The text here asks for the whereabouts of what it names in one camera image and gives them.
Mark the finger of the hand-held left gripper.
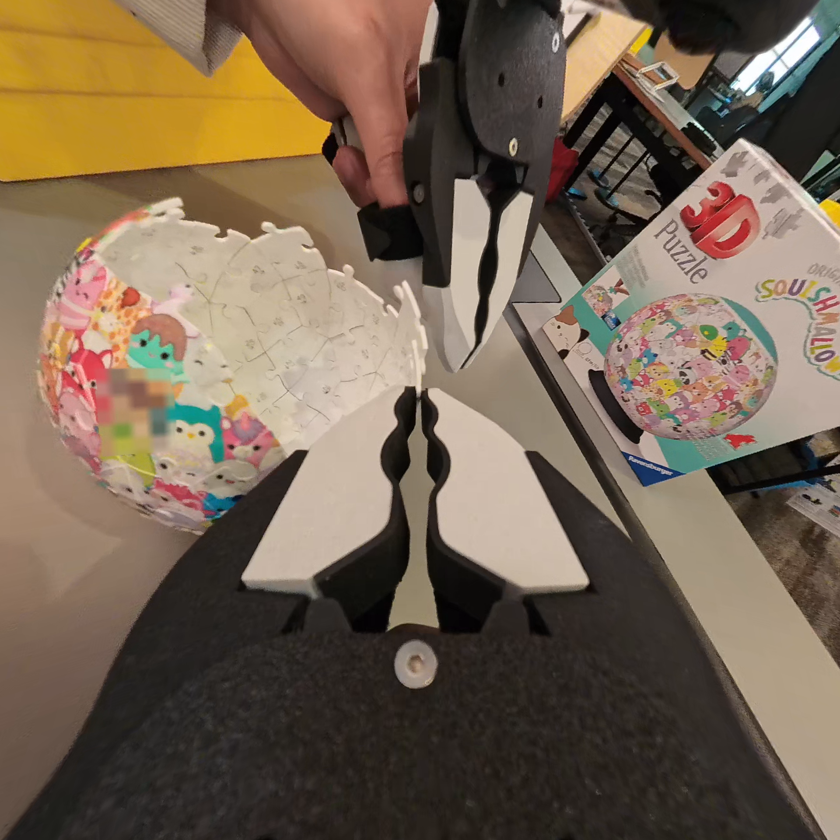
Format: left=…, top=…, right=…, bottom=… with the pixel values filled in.
left=466, top=195, right=536, bottom=372
left=420, top=178, right=489, bottom=372

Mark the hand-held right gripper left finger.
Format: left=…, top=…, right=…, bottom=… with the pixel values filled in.
left=243, top=388, right=424, bottom=631

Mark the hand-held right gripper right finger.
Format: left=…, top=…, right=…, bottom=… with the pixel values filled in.
left=423, top=388, right=589, bottom=628

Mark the colourful puzzle ball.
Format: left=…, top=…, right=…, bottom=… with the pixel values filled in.
left=40, top=197, right=430, bottom=532

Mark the puzzle box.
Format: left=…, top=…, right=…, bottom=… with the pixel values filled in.
left=545, top=138, right=840, bottom=487

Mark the person's left hand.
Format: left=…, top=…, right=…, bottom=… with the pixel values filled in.
left=210, top=0, right=437, bottom=208

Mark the white paper sheet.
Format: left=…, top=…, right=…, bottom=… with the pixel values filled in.
left=788, top=479, right=840, bottom=539

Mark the yellow plastic bin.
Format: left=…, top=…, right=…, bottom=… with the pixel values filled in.
left=0, top=27, right=336, bottom=182

